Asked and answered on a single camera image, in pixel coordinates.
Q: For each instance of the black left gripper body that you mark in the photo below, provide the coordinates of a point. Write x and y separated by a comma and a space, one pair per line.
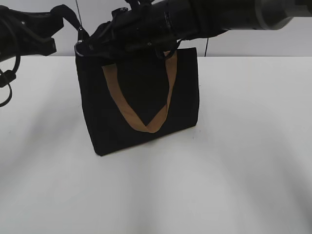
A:
36, 30

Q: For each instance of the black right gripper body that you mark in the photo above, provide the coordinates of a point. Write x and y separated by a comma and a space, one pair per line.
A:
145, 25

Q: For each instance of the black tote bag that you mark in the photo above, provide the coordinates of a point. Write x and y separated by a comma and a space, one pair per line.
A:
130, 102

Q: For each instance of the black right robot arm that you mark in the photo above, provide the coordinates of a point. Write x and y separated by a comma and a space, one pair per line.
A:
195, 19

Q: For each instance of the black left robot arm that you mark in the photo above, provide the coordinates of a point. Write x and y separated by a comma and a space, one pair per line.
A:
9, 45

